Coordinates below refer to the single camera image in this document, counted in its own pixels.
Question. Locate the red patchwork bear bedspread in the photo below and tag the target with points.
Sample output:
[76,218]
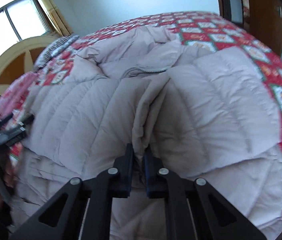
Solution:
[194,28]

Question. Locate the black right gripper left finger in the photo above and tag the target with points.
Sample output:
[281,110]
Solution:
[81,209]

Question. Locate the pink folded blanket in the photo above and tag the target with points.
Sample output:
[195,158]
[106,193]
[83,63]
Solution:
[14,96]

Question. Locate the yellow right curtain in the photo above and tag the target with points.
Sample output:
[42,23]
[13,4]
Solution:
[56,18]

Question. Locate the window with grey frame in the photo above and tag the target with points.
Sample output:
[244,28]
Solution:
[21,19]

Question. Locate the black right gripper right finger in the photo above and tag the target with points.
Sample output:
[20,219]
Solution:
[194,209]

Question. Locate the cream and brown headboard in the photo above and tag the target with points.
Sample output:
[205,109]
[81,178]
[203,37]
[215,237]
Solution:
[20,58]

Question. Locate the striped grey pillow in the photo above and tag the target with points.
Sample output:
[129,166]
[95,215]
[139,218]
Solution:
[54,49]

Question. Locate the brown wooden door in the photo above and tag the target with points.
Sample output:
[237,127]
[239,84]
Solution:
[266,23]

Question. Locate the beige quilted down jacket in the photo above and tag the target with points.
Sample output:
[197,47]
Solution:
[203,114]

